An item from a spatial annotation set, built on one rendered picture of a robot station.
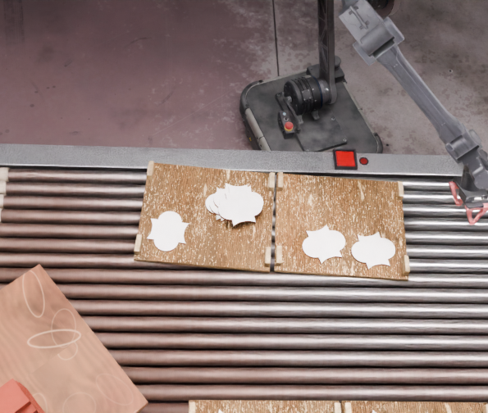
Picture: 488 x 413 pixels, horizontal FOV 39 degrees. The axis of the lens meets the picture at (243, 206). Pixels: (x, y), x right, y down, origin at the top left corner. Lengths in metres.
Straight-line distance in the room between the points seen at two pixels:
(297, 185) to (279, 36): 1.82
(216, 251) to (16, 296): 0.59
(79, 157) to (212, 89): 1.47
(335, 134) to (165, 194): 1.25
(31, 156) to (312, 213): 0.93
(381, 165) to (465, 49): 1.89
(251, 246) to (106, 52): 1.98
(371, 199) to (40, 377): 1.14
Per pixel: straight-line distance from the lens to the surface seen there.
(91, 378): 1.89
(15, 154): 2.39
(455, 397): 2.13
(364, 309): 2.13
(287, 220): 2.19
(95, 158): 2.34
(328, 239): 2.18
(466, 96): 3.96
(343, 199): 2.27
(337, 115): 3.36
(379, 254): 2.19
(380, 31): 1.80
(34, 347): 1.94
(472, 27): 4.33
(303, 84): 3.21
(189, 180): 2.25
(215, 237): 2.15
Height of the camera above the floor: 2.84
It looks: 60 degrees down
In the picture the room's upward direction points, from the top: 8 degrees clockwise
